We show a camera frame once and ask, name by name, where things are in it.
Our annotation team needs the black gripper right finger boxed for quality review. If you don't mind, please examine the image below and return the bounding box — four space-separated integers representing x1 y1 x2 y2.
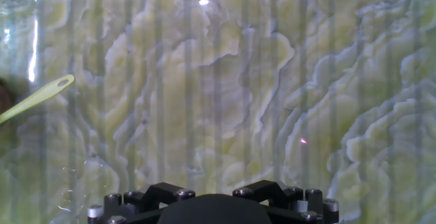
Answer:
232 179 340 224

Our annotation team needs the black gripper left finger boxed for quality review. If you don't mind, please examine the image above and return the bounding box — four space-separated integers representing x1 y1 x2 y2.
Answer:
87 182 197 224

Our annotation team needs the green marble pattern mat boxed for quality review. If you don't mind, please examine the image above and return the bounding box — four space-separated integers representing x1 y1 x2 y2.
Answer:
0 0 436 224

